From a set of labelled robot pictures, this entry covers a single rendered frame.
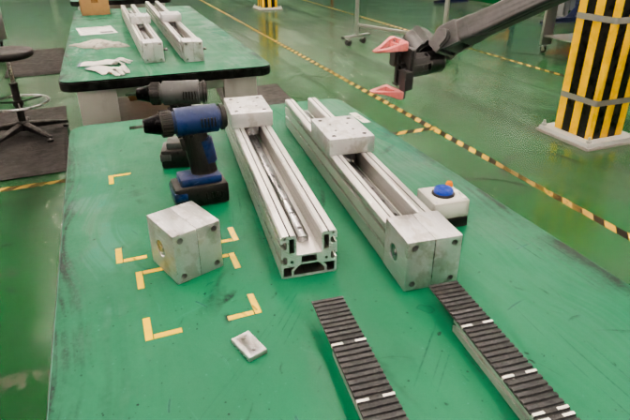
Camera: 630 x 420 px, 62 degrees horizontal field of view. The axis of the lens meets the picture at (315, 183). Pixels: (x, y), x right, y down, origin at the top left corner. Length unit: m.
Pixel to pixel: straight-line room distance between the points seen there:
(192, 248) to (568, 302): 0.63
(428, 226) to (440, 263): 0.07
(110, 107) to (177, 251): 1.67
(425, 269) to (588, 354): 0.26
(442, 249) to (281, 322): 0.29
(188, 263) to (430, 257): 0.41
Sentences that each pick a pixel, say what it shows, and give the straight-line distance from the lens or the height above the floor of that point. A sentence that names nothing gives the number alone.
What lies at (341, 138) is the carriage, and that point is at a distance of 1.20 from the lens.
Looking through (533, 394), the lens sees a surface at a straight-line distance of 0.74.
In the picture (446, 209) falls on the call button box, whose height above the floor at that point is 0.82.
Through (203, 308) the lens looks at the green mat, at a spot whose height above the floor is 0.78.
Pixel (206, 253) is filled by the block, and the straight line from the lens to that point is 0.95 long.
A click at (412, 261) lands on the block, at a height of 0.84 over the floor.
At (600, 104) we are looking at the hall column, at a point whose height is 0.30.
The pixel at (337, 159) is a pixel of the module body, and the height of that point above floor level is 0.86.
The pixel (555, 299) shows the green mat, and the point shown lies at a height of 0.78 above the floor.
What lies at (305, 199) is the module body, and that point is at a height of 0.86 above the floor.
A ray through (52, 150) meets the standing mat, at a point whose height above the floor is 0.01.
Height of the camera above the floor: 1.32
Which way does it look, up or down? 25 degrees down
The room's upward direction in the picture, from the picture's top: straight up
